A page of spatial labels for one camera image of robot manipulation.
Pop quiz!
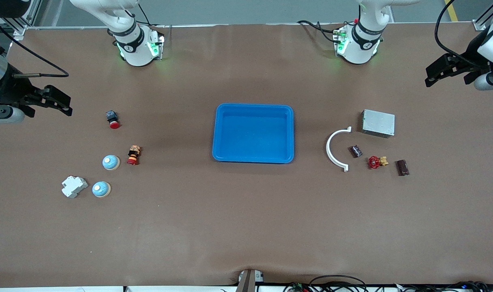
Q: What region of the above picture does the blue dome bell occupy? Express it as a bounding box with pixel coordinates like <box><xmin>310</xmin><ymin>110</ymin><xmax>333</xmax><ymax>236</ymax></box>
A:
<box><xmin>92</xmin><ymin>181</ymin><xmax>111</xmax><ymax>199</ymax></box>
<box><xmin>102</xmin><ymin>155</ymin><xmax>120</xmax><ymax>171</ymax></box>

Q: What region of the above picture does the blue plastic tray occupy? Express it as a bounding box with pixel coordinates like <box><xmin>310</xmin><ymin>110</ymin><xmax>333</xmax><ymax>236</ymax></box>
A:
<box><xmin>212</xmin><ymin>103</ymin><xmax>295</xmax><ymax>164</ymax></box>

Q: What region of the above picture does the white circuit breaker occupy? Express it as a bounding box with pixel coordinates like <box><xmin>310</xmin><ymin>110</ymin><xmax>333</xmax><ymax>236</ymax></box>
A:
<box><xmin>61</xmin><ymin>175</ymin><xmax>89</xmax><ymax>199</ymax></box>

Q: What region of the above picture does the silver metal power supply box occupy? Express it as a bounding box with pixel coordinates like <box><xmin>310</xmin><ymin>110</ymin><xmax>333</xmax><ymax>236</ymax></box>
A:
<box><xmin>361</xmin><ymin>109</ymin><xmax>396</xmax><ymax>139</ymax></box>

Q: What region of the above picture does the red button orange yellow body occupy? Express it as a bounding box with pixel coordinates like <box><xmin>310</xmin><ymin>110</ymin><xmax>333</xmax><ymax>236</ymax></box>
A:
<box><xmin>127</xmin><ymin>145</ymin><xmax>142</xmax><ymax>165</ymax></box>

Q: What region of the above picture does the green lit base connector box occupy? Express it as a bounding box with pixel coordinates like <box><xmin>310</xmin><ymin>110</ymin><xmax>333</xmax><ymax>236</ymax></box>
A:
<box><xmin>333</xmin><ymin>26</ymin><xmax>349</xmax><ymax>56</ymax></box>
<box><xmin>148</xmin><ymin>34</ymin><xmax>165</xmax><ymax>61</ymax></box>

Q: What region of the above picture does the brass valve red handwheel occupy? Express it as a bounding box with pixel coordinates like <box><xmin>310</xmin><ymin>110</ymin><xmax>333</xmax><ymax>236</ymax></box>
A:
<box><xmin>367</xmin><ymin>155</ymin><xmax>389</xmax><ymax>170</ymax></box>

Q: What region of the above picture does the brown table cover mat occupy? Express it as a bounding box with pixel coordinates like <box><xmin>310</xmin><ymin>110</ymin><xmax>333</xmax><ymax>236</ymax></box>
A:
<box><xmin>0</xmin><ymin>22</ymin><xmax>493</xmax><ymax>288</ymax></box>

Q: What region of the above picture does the metal table edge clamp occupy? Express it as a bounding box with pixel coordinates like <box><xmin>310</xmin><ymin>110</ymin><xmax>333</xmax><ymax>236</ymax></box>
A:
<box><xmin>236</xmin><ymin>269</ymin><xmax>264</xmax><ymax>292</ymax></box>

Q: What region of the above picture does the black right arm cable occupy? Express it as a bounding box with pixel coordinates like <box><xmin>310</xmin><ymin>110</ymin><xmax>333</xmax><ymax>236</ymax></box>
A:
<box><xmin>0</xmin><ymin>18</ymin><xmax>70</xmax><ymax>78</ymax></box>

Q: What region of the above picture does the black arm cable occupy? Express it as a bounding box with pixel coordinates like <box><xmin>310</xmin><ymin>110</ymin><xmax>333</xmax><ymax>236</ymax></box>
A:
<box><xmin>0</xmin><ymin>18</ymin><xmax>70</xmax><ymax>78</ymax></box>
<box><xmin>434</xmin><ymin>0</ymin><xmax>480</xmax><ymax>67</ymax></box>

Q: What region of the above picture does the aluminium frame profile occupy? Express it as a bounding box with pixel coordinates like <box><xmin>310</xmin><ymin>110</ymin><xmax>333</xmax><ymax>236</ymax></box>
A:
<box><xmin>0</xmin><ymin>0</ymin><xmax>42</xmax><ymax>41</ymax></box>
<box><xmin>473</xmin><ymin>0</ymin><xmax>493</xmax><ymax>31</ymax></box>

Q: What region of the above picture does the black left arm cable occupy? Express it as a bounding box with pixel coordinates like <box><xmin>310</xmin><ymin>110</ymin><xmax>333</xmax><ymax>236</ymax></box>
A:
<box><xmin>434</xmin><ymin>0</ymin><xmax>480</xmax><ymax>67</ymax></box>

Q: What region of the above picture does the white half-round pipe bracket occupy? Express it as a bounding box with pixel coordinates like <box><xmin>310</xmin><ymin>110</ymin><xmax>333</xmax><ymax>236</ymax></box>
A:
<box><xmin>326</xmin><ymin>126</ymin><xmax>352</xmax><ymax>173</ymax></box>

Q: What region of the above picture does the black cable bundle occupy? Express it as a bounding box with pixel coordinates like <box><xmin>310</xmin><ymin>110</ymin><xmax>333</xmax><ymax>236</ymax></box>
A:
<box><xmin>397</xmin><ymin>281</ymin><xmax>493</xmax><ymax>292</ymax></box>
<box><xmin>283</xmin><ymin>275</ymin><xmax>369</xmax><ymax>292</ymax></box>

